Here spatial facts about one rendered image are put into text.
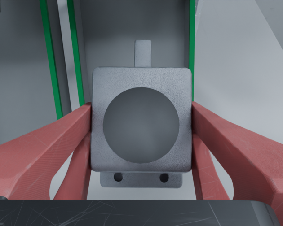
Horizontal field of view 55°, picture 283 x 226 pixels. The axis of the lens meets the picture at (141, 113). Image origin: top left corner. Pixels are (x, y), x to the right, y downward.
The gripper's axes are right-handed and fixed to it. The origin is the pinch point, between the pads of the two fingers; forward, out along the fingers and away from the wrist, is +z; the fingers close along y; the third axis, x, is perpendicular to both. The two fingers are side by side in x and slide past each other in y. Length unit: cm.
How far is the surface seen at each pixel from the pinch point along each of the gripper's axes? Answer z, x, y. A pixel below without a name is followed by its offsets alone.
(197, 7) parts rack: 29.8, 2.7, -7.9
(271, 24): 105, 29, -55
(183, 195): 18.5, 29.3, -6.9
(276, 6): 100, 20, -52
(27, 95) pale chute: 18.6, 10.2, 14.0
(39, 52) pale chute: 20.1, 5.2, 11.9
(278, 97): 34.2, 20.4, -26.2
